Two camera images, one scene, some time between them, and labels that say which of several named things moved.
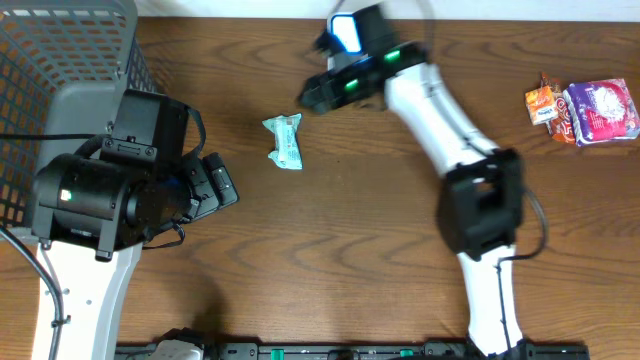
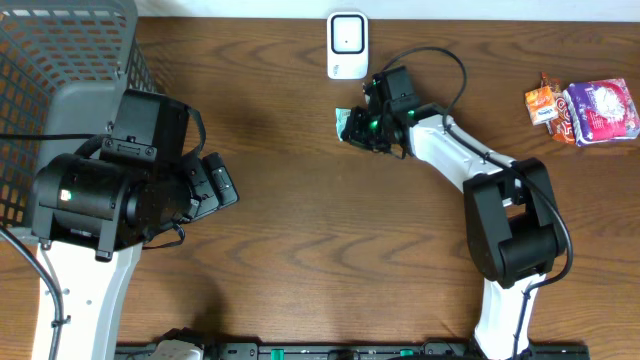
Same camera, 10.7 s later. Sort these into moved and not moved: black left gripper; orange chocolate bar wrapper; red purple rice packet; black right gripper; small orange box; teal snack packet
Moved: black right gripper; teal snack packet
Not moved: small orange box; red purple rice packet; black left gripper; orange chocolate bar wrapper
